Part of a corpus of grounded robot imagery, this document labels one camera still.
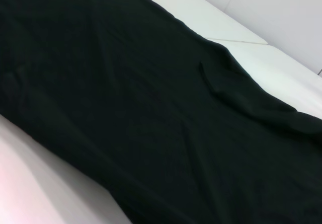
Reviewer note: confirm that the black t-shirt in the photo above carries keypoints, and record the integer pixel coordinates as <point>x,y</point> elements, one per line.
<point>125,95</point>

